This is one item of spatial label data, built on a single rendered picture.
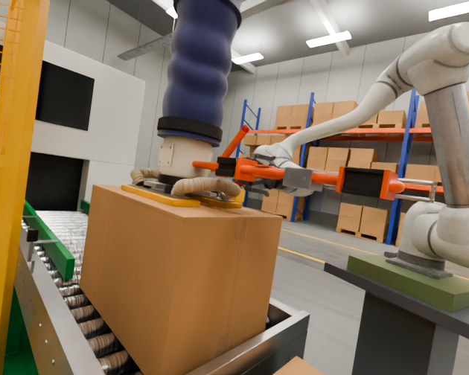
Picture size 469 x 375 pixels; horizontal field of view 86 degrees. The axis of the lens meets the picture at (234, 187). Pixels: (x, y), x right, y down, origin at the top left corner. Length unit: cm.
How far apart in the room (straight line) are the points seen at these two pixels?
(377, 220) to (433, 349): 667
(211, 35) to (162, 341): 86
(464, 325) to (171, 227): 84
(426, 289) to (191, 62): 104
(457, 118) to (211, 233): 80
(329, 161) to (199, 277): 771
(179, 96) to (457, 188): 91
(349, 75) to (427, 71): 933
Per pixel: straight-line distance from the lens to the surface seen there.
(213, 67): 90
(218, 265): 68
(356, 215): 788
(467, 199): 105
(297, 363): 91
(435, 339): 122
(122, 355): 84
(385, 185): 49
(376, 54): 1039
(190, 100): 84
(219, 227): 64
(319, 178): 55
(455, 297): 105
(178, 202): 71
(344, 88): 1019
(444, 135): 103
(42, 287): 111
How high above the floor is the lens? 104
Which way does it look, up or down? 2 degrees down
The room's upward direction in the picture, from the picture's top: 9 degrees clockwise
